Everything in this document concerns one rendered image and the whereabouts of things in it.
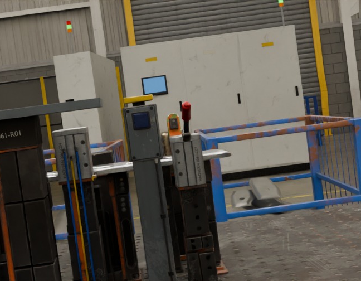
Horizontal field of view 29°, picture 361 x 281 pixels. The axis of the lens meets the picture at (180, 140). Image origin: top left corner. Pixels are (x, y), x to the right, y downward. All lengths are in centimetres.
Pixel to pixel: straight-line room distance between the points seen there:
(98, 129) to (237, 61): 210
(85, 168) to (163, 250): 27
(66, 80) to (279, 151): 308
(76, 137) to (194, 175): 28
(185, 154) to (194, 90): 793
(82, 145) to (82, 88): 797
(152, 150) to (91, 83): 812
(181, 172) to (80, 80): 799
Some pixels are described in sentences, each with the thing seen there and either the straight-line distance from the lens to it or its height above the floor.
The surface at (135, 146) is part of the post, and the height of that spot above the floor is 106.
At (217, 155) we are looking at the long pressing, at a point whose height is 100.
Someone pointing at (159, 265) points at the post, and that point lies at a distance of 145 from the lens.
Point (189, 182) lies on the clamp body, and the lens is 159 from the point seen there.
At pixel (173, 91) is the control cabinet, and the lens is 949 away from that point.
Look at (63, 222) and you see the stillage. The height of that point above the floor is 52.
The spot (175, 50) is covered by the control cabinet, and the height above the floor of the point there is 186.
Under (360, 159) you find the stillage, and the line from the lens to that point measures 356.
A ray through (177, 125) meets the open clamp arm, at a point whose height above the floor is 108.
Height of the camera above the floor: 113
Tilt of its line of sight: 3 degrees down
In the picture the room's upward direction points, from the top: 8 degrees counter-clockwise
